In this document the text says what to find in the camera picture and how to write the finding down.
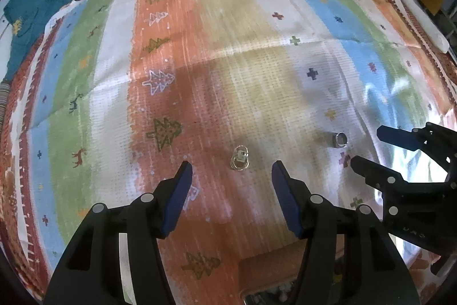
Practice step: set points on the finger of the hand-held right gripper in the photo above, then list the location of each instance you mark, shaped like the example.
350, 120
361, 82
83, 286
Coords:
398, 139
371, 169

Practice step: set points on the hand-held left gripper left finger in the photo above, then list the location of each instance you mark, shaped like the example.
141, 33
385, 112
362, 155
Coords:
176, 201

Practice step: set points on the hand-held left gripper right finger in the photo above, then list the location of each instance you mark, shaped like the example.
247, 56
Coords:
286, 201

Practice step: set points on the metal tin box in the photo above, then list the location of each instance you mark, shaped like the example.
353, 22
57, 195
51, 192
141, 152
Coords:
266, 265

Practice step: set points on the white bolster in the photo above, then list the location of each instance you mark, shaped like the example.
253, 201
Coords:
425, 19

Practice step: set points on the striped patterned blanket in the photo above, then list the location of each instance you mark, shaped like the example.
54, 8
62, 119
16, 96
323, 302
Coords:
221, 58

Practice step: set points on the colourful striped tablecloth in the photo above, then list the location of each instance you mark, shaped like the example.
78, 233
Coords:
21, 162

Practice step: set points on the striped pillow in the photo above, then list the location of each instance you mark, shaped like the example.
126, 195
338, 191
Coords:
3, 97

